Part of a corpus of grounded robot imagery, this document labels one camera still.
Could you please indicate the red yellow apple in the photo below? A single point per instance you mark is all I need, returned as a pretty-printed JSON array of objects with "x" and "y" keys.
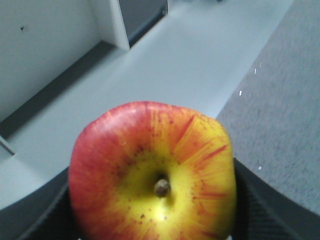
[{"x": 153, "y": 171}]

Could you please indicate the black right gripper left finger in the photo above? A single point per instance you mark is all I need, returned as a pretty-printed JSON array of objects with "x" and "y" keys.
[{"x": 44, "y": 214}]

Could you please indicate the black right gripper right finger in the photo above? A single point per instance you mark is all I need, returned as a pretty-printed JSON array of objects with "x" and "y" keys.
[{"x": 263, "y": 213}]

